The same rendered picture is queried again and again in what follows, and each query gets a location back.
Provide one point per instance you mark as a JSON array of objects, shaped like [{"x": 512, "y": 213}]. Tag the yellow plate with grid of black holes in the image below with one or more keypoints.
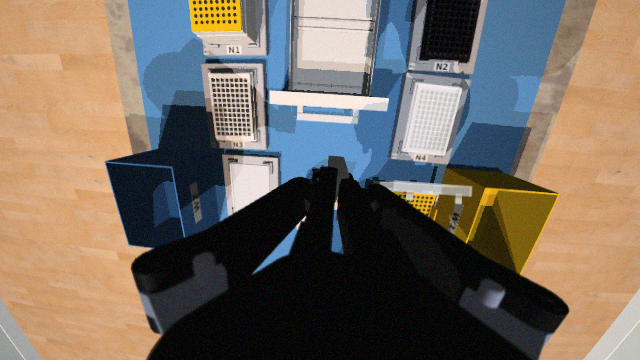
[{"x": 224, "y": 21}]

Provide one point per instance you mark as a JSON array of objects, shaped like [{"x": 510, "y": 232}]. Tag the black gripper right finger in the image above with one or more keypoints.
[{"x": 416, "y": 319}]

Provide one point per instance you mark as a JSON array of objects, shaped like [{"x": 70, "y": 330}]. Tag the blue bench mat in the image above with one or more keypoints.
[{"x": 515, "y": 44}]

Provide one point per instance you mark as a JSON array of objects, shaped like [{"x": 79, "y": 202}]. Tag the yellow bin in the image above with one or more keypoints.
[{"x": 509, "y": 222}]

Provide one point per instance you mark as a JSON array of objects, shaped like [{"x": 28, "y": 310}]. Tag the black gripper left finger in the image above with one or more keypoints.
[{"x": 176, "y": 278}]

